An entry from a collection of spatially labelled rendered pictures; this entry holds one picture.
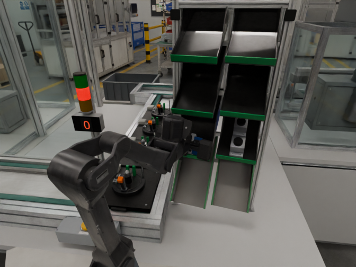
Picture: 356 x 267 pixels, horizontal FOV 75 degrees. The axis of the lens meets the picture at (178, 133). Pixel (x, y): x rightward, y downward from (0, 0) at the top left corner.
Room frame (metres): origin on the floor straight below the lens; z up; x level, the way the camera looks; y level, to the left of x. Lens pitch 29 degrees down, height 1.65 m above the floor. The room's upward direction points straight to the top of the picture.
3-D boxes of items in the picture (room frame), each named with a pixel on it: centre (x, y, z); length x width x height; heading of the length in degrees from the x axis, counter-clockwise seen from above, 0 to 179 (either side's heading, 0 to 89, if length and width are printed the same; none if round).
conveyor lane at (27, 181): (0.83, 0.50, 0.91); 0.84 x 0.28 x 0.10; 83
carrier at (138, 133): (1.27, 0.15, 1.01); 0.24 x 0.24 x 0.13; 83
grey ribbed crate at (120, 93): (2.88, 0.57, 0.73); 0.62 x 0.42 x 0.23; 83
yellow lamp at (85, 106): (0.91, 0.38, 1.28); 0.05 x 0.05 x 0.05
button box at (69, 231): (0.57, 0.32, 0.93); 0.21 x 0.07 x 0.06; 83
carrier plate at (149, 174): (0.77, 0.21, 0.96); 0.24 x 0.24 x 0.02; 83
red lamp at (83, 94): (0.91, 0.38, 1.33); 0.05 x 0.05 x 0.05
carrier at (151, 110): (1.51, 0.12, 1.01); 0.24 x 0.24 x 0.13; 83
